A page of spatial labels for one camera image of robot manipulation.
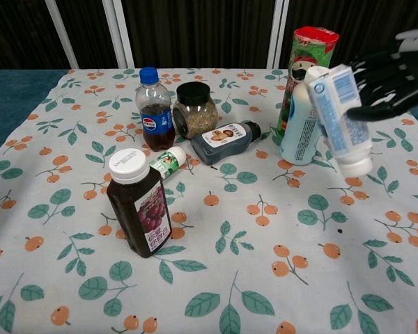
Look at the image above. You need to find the white partition frame post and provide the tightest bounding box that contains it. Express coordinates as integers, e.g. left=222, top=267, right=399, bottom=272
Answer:
left=102, top=0, right=136, bottom=69
left=265, top=0, right=291, bottom=70
left=44, top=0, right=79, bottom=70

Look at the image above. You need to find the glass jar black lid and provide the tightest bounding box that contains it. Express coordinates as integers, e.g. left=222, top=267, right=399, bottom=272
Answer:
left=172, top=81, right=219, bottom=140

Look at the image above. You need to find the green chips can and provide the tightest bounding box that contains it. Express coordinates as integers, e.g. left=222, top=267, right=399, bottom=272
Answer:
left=272, top=26, right=341, bottom=147

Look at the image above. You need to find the dark grape juice bottle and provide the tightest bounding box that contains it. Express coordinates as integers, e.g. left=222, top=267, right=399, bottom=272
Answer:
left=106, top=148, right=173, bottom=259

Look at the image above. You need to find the white square milk bottle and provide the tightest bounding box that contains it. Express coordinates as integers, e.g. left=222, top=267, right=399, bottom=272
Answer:
left=307, top=64, right=375, bottom=178

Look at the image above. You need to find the dark sauce bottle black cap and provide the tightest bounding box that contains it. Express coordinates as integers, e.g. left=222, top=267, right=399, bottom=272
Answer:
left=190, top=120, right=262, bottom=165

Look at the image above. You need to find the tall white yogurt bottle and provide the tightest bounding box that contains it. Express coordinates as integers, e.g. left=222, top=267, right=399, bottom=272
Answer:
left=279, top=65, right=335, bottom=165

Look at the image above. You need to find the blue cap cola bottle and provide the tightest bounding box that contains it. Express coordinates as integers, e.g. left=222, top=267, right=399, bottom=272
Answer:
left=135, top=67, right=176, bottom=152

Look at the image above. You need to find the floral fruit print tablecloth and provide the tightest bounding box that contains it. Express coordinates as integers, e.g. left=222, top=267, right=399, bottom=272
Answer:
left=0, top=67, right=418, bottom=334

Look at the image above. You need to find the small green white bottle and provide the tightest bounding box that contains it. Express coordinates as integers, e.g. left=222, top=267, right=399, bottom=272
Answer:
left=148, top=145, right=187, bottom=180

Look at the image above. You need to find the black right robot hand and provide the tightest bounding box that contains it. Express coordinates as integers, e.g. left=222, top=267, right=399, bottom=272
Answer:
left=344, top=29, right=418, bottom=122

